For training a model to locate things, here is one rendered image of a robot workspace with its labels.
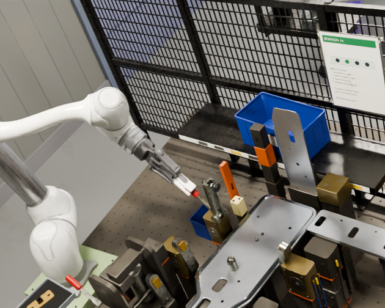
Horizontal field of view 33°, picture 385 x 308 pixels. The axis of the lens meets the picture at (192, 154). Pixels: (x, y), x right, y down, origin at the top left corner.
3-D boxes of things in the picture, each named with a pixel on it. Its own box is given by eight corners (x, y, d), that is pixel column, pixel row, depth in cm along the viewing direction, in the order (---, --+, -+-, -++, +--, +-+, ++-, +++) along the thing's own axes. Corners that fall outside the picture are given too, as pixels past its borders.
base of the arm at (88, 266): (35, 300, 256) (29, 291, 253) (62, 257, 271) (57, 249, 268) (73, 307, 248) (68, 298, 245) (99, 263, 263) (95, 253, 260)
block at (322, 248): (349, 319, 214) (334, 263, 198) (318, 306, 222) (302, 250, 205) (360, 303, 218) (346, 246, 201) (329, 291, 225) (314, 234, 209)
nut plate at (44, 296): (32, 314, 194) (30, 311, 193) (26, 307, 197) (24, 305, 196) (55, 296, 197) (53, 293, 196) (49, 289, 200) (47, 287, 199)
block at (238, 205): (263, 275, 239) (237, 204, 218) (255, 272, 242) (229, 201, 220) (268, 268, 241) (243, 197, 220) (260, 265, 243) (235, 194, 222)
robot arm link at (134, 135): (120, 137, 217) (133, 148, 216) (138, 120, 221) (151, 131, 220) (117, 149, 225) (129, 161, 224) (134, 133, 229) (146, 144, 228)
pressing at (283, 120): (318, 193, 220) (297, 113, 200) (289, 184, 227) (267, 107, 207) (318, 192, 220) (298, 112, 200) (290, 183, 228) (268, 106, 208)
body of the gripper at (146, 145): (131, 158, 224) (151, 175, 223) (134, 146, 217) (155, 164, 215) (145, 145, 228) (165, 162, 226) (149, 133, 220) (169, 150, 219)
